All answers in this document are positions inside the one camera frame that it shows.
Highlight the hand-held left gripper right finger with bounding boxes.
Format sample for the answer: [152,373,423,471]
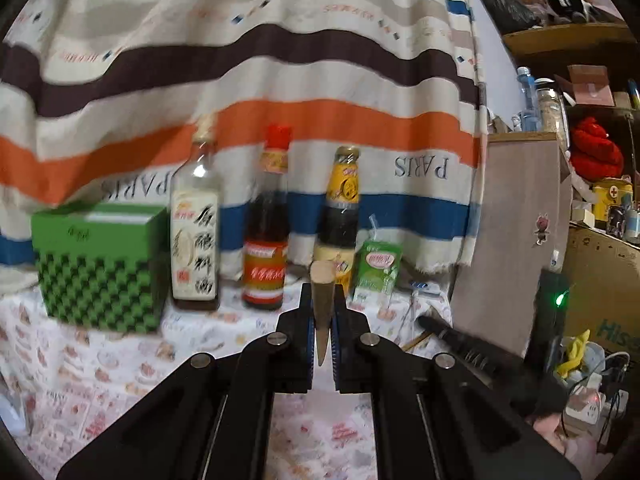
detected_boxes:
[333,284,584,480]

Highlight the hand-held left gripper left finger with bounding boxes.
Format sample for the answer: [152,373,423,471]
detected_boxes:
[56,282,317,480]

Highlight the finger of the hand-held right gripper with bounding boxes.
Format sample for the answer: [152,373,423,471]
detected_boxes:
[417,315,506,378]

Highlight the yellow toy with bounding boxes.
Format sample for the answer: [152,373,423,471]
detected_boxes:
[557,330,591,376]

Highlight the large cardboard box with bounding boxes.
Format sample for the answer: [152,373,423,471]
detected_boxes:
[565,225,640,356]

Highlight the green drink carton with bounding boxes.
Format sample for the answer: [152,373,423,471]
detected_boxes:
[350,215,403,306]

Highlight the white power strip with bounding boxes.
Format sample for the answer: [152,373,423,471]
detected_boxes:
[565,385,608,436]

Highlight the red cap sauce bottle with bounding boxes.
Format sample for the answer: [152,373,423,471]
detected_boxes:
[241,125,293,311]

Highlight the wooden cabinet panel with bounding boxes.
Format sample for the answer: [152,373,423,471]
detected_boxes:
[450,132,573,356]

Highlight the yellow label dark sauce bottle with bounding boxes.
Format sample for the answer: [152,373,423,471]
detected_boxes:
[312,146,362,296]

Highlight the pink cloth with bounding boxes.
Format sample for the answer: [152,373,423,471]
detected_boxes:
[532,410,616,466]

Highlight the yellow tin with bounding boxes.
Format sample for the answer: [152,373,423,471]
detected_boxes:
[592,177,635,221]

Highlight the clear cooking wine bottle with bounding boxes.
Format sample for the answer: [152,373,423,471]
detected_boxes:
[170,115,222,312]

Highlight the red plush toy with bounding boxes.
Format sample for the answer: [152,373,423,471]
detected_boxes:
[570,116,626,181]

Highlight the glass jar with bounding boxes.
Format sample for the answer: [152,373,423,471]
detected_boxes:
[535,80,568,136]

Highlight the pink print tablecloth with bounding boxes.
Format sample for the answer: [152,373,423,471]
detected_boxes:
[0,305,451,480]

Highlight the blue plastic water bottle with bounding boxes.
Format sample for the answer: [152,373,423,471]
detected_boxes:
[515,66,540,133]

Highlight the green checkered box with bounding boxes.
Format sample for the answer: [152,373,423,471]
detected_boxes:
[31,201,168,335]

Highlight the small brown cardboard box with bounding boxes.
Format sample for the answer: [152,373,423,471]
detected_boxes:
[555,65,616,107]

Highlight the striped cloth backdrop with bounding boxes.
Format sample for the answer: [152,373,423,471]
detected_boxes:
[0,0,488,281]

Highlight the wooden shelf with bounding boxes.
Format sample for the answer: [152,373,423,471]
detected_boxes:
[502,22,640,61]

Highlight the black plastic bag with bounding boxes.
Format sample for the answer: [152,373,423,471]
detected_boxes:
[480,0,543,36]

